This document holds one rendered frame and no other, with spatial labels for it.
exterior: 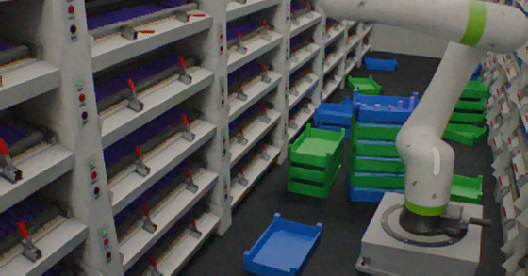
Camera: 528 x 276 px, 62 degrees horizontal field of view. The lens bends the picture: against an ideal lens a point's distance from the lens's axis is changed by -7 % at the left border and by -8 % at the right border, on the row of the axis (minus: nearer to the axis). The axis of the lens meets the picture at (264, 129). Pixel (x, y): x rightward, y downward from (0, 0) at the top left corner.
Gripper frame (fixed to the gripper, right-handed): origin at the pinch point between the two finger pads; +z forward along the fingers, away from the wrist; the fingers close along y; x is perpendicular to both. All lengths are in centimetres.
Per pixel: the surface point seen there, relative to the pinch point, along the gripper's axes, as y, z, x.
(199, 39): -14.7, 23.6, 15.6
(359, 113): -62, -15, 63
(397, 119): -67, -30, 68
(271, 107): -83, 35, 63
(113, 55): 37.0, 16.1, 10.1
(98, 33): 37.0, 19.0, 4.0
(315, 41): -154, 30, 44
